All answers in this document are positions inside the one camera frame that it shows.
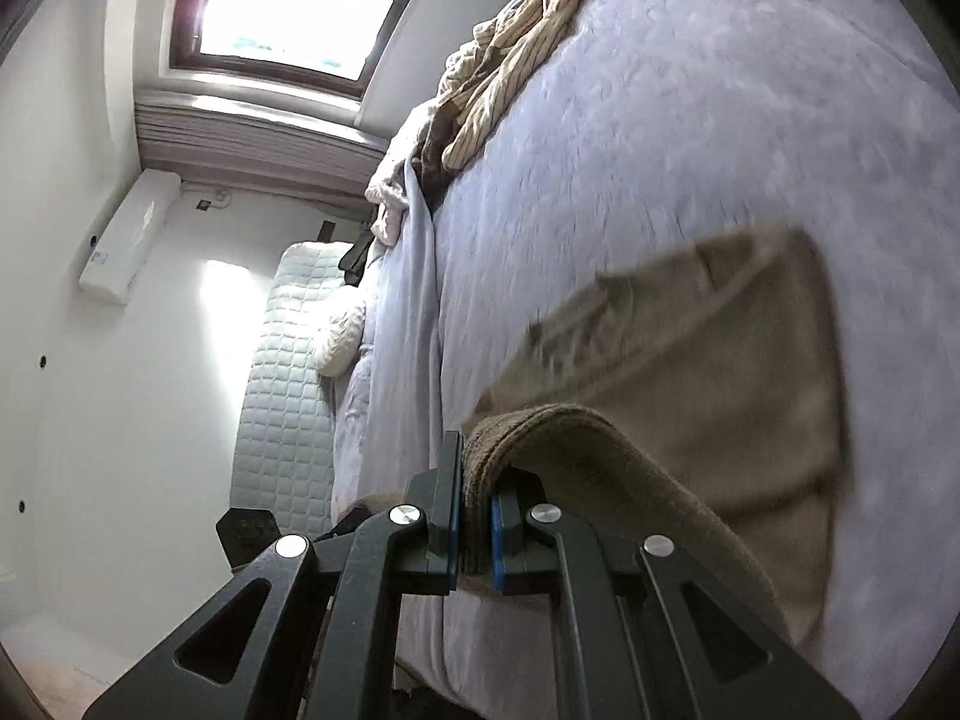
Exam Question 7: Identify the white air conditioner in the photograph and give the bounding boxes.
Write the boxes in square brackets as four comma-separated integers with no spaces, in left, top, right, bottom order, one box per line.
[78,169,181,305]

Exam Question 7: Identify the white quilted mattress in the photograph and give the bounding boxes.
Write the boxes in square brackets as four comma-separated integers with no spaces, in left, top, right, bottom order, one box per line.
[229,242,350,536]

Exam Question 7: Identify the grey window blind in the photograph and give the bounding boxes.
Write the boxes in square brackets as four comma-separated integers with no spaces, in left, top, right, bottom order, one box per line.
[133,89,387,220]

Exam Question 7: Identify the brown knit sweater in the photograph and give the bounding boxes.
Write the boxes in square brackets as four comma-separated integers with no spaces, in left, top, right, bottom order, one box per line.
[462,227,846,642]

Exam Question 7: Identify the white knitted pillow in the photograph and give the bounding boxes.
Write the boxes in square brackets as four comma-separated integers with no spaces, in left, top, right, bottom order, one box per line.
[313,294,366,379]

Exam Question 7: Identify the lavender embossed bed blanket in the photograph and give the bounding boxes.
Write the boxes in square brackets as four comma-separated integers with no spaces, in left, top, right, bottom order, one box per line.
[332,0,958,718]

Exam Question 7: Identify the wooden framed window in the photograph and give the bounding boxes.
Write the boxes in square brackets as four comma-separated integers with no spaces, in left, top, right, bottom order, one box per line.
[169,0,410,101]

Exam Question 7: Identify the beige striped garment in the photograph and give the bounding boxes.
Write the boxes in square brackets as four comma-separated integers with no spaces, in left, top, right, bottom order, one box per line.
[412,0,583,195]

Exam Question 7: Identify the black garment on bed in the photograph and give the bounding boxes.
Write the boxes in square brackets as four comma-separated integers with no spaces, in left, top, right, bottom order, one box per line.
[338,227,376,288]

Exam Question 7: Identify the pink white garment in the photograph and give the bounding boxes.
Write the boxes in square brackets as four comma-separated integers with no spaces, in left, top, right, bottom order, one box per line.
[364,98,436,247]

